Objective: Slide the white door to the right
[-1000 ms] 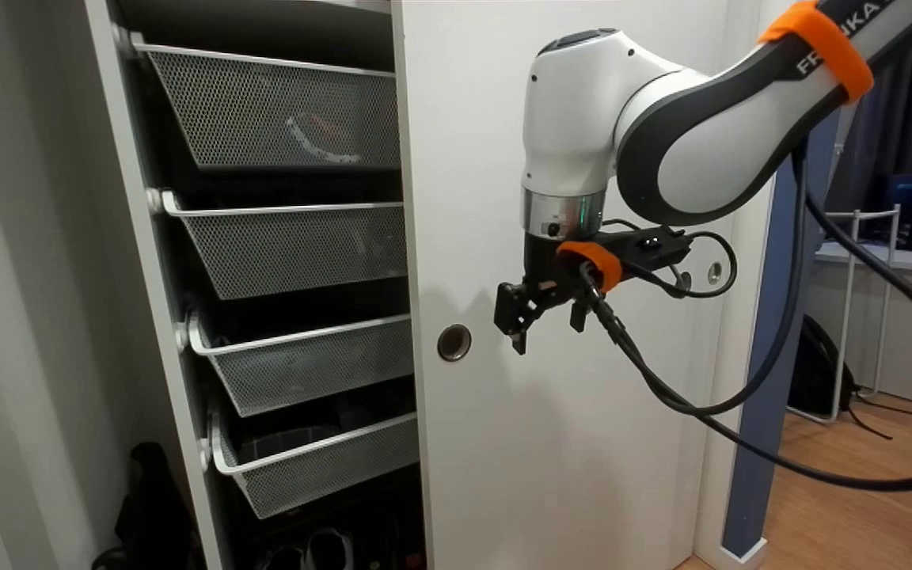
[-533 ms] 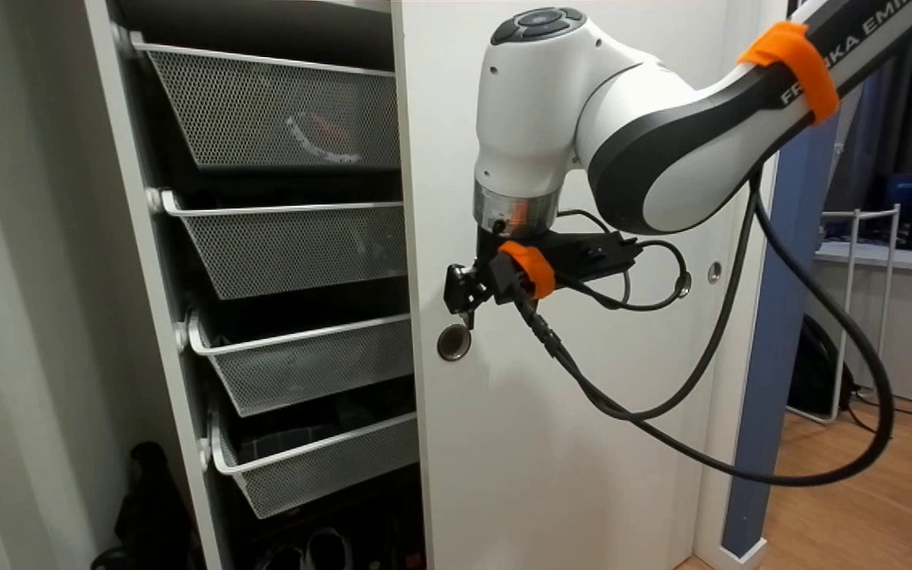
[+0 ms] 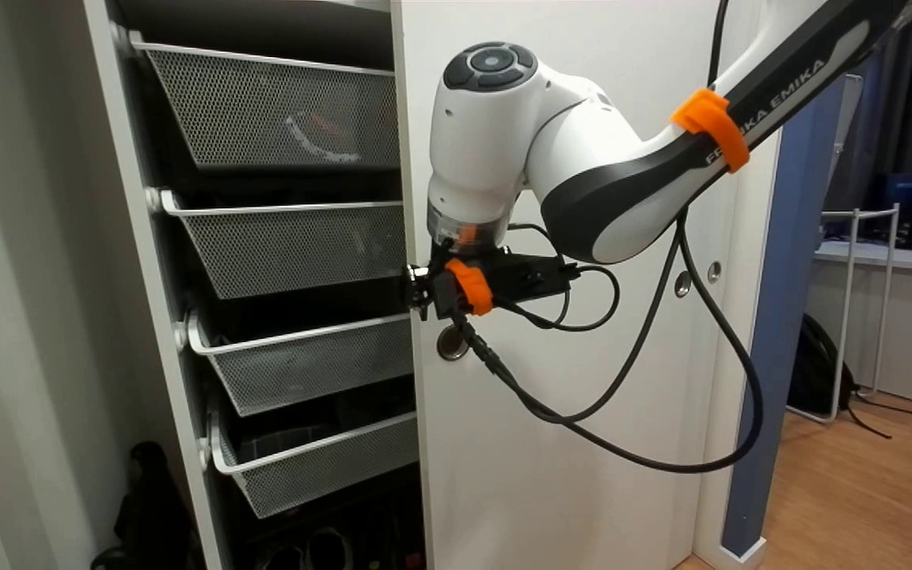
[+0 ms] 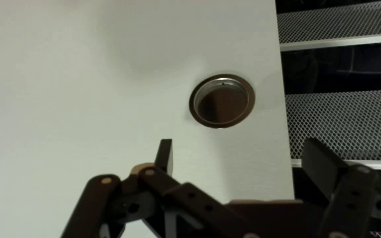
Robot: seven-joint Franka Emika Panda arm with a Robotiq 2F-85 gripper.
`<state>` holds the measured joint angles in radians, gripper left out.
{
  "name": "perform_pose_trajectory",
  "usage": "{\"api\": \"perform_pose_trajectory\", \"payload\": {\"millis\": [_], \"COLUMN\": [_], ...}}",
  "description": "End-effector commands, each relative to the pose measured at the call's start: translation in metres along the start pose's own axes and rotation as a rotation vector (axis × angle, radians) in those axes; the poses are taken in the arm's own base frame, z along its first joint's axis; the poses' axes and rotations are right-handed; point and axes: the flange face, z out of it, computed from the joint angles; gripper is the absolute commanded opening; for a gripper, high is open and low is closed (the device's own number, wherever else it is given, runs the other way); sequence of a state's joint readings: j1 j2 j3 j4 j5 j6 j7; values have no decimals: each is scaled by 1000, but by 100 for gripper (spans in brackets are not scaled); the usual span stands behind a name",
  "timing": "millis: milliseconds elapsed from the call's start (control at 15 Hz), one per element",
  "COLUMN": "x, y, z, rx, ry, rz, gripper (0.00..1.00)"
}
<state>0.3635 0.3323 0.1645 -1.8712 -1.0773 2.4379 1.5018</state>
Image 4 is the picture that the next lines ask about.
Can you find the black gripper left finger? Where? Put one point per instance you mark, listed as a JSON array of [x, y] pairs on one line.
[[125, 199]]

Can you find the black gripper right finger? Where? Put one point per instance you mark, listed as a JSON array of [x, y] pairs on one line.
[[350, 199]]

